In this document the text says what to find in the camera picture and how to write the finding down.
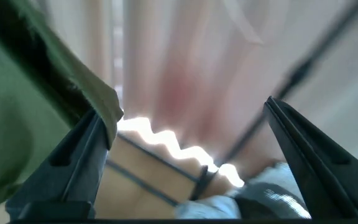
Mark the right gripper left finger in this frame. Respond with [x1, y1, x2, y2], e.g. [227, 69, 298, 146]
[4, 108, 110, 220]

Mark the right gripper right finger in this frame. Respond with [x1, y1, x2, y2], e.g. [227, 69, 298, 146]
[262, 95, 358, 219]

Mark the green printed sleeveless shirt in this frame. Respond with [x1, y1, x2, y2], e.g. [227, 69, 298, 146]
[0, 0, 124, 213]

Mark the pale grey garment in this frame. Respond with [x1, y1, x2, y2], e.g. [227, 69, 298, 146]
[175, 161, 296, 219]

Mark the black clothes rack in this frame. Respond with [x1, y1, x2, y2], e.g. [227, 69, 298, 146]
[105, 0, 358, 207]

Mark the beige curtain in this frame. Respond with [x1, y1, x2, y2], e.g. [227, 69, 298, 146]
[35, 0, 358, 175]

